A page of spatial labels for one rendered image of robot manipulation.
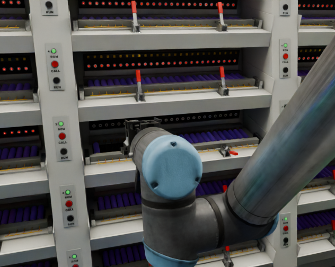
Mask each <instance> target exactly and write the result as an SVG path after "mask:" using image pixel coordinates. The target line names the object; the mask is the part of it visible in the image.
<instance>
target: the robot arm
mask: <svg viewBox="0 0 335 267"><path fill-rule="evenodd" d="M125 130H126V140H125V142H124V146H123V147H121V153H122V154H124V155H128V157H130V158H131V159H132V161H133V163H134V164H135V165H136V171H135V190H136V193H141V199H142V216H143V233H144V238H143V244H144V248H145V256H146V259H147V261H148V262H149V263H150V264H151V265H152V266H153V267H194V266H195V265H196V264H197V262H198V260H199V255H198V254H199V253H203V252H208V251H212V250H214V249H216V248H221V247H225V246H230V245H234V244H238V243H242V242H246V241H250V240H259V239H262V238H264V237H266V236H268V235H270V234H272V233H273V232H274V231H275V229H276V227H277V225H278V221H279V212H280V211H281V209H282V208H283V207H284V206H285V205H286V204H288V203H289V202H290V201H291V200H292V199H293V198H294V197H295V196H296V195H297V194H298V193H299V192H300V191H301V190H302V189H303V188H304V187H305V186H306V185H307V184H308V183H309V182H310V181H311V180H312V179H313V178H314V177H315V176H316V175H317V174H318V173H319V172H320V171H321V170H323V169H324V168H325V167H326V166H327V165H328V164H329V163H330V162H331V161H332V160H333V159H334V158H335V35H334V36H333V38H332V39H331V41H330V42H329V44H328V45H327V47H326V48H325V49H324V51H323V53H322V54H321V55H320V57H319V58H318V60H317V61H316V63H315V64H314V66H313V67H312V68H311V70H310V71H309V73H308V74H307V75H306V77H305V78H304V80H303V81H302V83H301V84H300V86H299V87H298V89H297V90H296V92H295V93H294V95H293V96H292V98H291V99H290V100H289V102H288V103H287V105H286V106H285V108H284V109H283V110H282V112H281V114H280V115H279V117H278V118H277V119H276V121H275V122H274V124H273V125H272V127H271V128H270V129H269V131H268V132H267V134H266V135H265V137H264V138H263V140H262V141H261V143H260V144H259V146H258V147H257V148H256V150H255V151H254V153H253V154H252V156H251V157H250V159H249V160H248V161H247V163H246V164H245V166H244V167H243V169H242V170H241V171H240V173H239V175H238V176H237V178H236V179H235V180H233V181H232V183H231V184H230V185H229V187H228V188H227V189H226V191H225V192H224V193H222V194H218V195H212V196H208V197H203V198H198V199H196V187H197V186H198V184H199V182H200V180H201V177H202V161H201V158H200V155H199V153H198V152H197V150H196V149H195V148H194V147H193V145H192V144H191V143H189V142H188V141H187V140H185V139H184V138H182V137H180V136H176V135H173V134H171V133H170V132H168V131H166V130H164V129H162V128H161V120H160V119H158V118H154V120H144V121H138V120H130V121H127V120H125Z"/></svg>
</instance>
